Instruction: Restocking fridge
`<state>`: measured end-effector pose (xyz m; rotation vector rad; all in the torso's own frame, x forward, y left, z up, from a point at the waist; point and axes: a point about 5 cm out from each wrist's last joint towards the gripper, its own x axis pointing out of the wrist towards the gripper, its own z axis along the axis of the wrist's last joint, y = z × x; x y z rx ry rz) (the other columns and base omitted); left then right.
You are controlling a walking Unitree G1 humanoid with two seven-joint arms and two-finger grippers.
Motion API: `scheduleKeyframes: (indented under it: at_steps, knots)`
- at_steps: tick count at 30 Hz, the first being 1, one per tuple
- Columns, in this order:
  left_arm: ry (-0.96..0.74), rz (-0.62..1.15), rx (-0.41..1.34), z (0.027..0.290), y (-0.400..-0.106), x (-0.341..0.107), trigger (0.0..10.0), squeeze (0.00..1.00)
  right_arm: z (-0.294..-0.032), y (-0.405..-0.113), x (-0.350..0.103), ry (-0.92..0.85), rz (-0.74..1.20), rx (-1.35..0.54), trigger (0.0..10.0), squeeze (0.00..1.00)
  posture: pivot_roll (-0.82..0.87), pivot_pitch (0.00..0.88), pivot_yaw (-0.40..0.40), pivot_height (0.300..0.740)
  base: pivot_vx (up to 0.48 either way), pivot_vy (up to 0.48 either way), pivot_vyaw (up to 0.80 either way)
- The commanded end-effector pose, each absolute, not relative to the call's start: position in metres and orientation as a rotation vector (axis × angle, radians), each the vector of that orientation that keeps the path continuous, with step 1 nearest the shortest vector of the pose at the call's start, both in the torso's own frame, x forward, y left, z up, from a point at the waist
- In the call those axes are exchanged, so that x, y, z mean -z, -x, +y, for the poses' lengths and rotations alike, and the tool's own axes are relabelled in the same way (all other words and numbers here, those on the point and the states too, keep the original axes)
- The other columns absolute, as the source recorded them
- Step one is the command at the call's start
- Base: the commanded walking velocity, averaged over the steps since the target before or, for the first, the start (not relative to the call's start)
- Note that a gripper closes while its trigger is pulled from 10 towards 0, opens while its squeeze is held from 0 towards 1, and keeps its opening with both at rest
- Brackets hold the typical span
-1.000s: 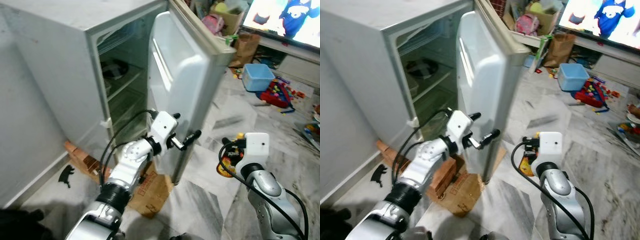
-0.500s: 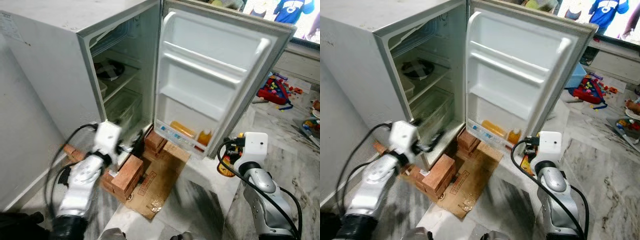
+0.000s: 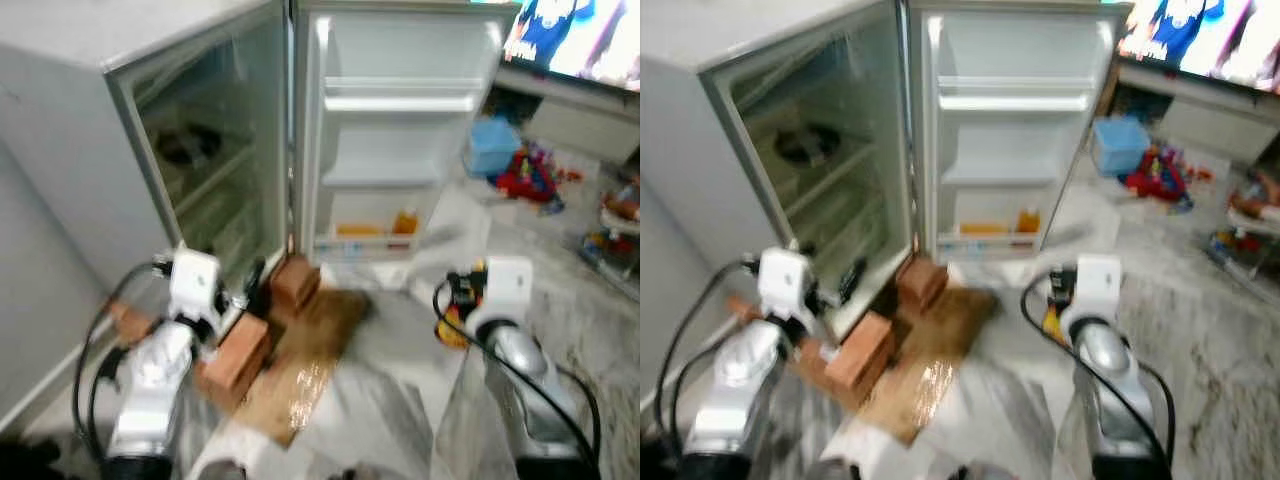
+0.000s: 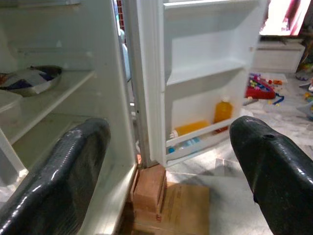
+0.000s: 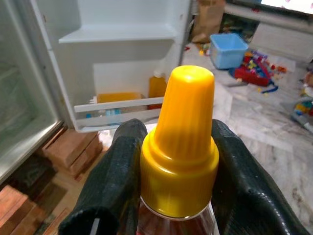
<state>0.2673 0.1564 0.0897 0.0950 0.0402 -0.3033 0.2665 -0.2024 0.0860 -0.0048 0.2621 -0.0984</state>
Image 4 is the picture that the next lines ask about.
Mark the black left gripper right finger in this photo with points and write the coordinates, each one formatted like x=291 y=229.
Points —
x=276 y=171

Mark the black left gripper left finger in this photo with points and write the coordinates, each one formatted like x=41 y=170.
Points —
x=61 y=176

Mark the glass fridge shelf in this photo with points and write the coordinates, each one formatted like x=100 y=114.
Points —
x=61 y=95

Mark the grey fridge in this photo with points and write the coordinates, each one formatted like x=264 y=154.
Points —
x=102 y=49

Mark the orange juice bottle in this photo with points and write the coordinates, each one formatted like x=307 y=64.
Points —
x=192 y=127
x=223 y=112

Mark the red toy basket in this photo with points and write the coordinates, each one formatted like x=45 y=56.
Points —
x=260 y=90

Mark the white door shelf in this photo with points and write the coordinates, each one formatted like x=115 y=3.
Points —
x=195 y=144
x=203 y=73

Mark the red brick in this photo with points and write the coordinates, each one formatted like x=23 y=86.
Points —
x=146 y=215
x=149 y=186

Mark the orange toy block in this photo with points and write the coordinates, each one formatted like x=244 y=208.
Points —
x=277 y=82

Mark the blue label water bottle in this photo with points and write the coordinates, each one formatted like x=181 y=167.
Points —
x=188 y=143

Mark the silver foil tray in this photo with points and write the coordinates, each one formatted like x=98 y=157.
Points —
x=52 y=80

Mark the brown cardboard sheet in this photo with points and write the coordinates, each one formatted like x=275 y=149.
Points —
x=188 y=210

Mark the white blue food packet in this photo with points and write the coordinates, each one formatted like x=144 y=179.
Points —
x=27 y=79

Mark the white tv cabinet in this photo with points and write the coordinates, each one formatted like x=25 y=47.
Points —
x=276 y=57

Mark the television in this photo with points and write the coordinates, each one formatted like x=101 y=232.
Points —
x=283 y=17

